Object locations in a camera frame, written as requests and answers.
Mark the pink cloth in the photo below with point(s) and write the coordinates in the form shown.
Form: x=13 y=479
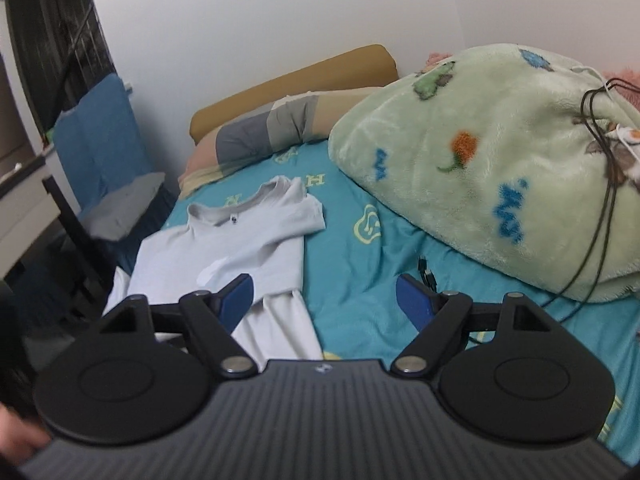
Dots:
x=435 y=58

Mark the light grey t-shirt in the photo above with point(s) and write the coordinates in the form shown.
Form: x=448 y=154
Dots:
x=240 y=240

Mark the grey cushion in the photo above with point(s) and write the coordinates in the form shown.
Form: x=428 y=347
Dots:
x=122 y=207

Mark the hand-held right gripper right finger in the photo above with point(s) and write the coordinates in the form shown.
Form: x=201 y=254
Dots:
x=412 y=301

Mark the black chair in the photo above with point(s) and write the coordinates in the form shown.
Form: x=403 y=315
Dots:
x=75 y=230

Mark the teal printed bed sheet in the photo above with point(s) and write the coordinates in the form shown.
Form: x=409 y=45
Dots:
x=350 y=255

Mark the white desk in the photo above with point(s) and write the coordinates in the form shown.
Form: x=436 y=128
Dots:
x=17 y=200

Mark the mustard brown headboard cushion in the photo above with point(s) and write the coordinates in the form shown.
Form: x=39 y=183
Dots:
x=300 y=77

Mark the blue towel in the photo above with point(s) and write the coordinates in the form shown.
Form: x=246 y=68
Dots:
x=97 y=145

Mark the person's left hand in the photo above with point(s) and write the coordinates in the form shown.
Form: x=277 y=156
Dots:
x=20 y=435

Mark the window with metal grille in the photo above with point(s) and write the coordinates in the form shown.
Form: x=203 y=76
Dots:
x=55 y=35

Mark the grey beige striped pillow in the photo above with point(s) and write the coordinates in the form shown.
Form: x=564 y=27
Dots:
x=280 y=125

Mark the green printed fleece blanket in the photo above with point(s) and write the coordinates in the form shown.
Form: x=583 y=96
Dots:
x=480 y=160

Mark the white cloth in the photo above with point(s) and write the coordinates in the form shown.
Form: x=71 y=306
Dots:
x=282 y=327

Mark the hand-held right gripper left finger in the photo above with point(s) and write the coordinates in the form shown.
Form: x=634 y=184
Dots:
x=239 y=296

